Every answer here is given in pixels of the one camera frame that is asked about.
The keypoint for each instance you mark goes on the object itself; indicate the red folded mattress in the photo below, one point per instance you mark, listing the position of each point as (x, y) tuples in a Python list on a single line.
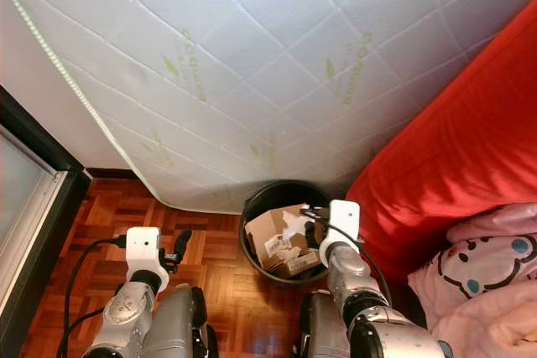
[(453, 140)]

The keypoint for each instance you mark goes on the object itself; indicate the grey robot left leg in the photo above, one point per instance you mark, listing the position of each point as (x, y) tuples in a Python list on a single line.
[(185, 324)]

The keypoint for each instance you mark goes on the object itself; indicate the dark wooden baseboard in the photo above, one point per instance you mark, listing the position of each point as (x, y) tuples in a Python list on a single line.
[(101, 173)]

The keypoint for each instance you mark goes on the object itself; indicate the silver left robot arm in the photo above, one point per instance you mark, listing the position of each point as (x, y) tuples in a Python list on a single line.
[(126, 316)]

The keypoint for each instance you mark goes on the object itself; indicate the dark door frame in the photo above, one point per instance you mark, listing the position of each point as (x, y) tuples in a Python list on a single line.
[(33, 133)]

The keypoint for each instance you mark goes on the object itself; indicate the grey robot leg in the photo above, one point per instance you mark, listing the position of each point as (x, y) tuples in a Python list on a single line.
[(319, 329), (185, 324)]

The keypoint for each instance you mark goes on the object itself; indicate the black round waste bin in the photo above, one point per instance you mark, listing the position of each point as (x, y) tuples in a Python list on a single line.
[(273, 194)]

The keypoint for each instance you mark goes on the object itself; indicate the white paper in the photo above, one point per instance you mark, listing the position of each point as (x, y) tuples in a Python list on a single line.
[(296, 224)]

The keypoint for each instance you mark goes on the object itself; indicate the pink cartoon print blanket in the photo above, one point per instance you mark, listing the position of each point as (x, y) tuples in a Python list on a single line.
[(478, 291)]

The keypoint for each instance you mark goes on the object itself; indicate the grey robot right leg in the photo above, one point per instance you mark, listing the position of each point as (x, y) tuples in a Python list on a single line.
[(319, 329)]

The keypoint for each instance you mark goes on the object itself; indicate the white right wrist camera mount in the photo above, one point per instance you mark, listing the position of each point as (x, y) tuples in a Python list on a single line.
[(344, 220)]

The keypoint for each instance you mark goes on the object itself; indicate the small labelled cardboard box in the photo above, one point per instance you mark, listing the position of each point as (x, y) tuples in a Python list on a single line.
[(302, 266)]

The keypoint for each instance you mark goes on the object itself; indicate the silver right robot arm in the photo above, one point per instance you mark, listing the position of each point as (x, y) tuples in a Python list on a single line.
[(348, 278)]

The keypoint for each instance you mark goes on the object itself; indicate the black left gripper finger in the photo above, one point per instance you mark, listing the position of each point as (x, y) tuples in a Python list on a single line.
[(184, 243)]

